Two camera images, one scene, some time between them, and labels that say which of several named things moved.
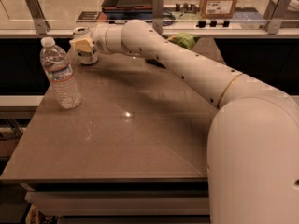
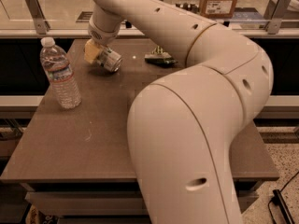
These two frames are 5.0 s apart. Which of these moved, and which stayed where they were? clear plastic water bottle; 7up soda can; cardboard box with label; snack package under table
Moved: 7up soda can
Stayed: snack package under table; cardboard box with label; clear plastic water bottle
